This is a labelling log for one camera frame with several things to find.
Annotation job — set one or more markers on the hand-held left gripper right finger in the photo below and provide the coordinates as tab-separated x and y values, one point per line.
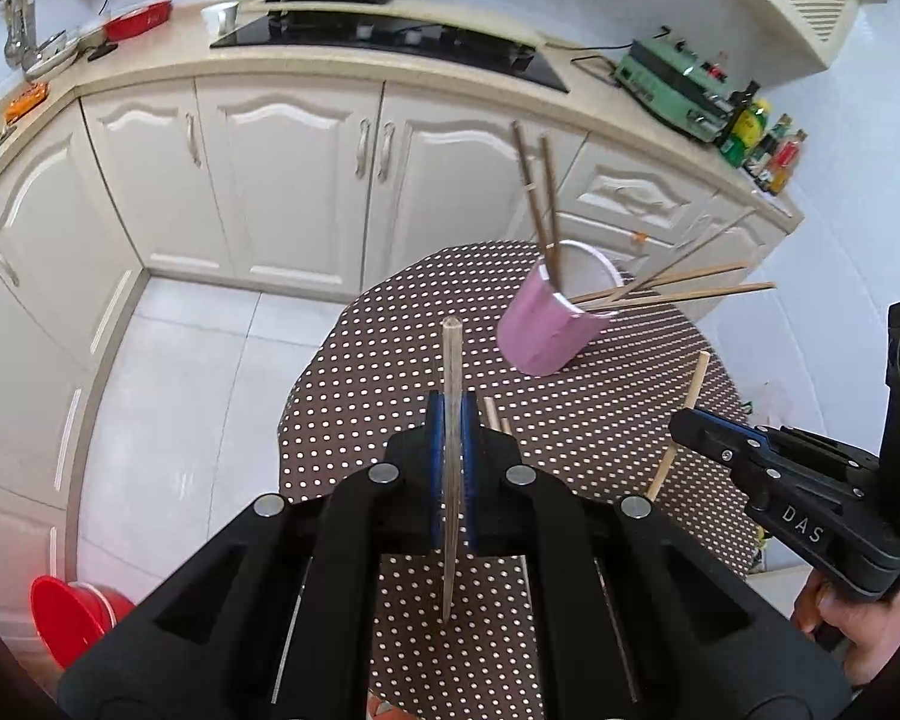
474	480

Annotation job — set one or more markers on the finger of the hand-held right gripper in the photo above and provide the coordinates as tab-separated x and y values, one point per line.
817	459
720	442

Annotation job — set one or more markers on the polka dot round table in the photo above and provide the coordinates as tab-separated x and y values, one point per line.
390	390

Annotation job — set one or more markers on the dark sauce bottle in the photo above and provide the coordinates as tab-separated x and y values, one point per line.
771	150

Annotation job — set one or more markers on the red plastic bucket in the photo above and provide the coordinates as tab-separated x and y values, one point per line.
67	619

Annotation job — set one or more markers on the set of wooden chopsticks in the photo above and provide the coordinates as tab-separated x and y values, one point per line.
532	187

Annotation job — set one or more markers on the white mug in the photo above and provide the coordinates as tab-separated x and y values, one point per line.
221	19

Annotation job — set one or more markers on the stack of white bowls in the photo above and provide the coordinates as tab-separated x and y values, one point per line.
56	52

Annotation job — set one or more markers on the green electric cooker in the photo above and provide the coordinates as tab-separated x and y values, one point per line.
667	82

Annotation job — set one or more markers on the pink cup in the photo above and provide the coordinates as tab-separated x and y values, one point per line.
540	330

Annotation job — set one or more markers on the dark glass bottle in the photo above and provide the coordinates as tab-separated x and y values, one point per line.
742	109

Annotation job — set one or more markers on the person's right hand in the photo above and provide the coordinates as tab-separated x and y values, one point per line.
870	637

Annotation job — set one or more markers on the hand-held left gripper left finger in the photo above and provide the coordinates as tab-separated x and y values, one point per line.
436	465

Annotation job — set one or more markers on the black glass gas hob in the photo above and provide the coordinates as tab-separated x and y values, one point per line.
390	45

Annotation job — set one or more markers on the green oil bottle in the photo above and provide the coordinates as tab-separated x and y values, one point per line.
750	136

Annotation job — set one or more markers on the orange scrubber dish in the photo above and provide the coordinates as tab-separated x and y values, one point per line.
28	99

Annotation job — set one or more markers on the cream base cabinets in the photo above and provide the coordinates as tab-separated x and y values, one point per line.
285	187

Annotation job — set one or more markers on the red label sauce bottle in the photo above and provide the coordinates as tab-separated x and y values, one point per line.
787	165

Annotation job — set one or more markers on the red plastic basket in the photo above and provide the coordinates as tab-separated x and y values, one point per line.
139	21

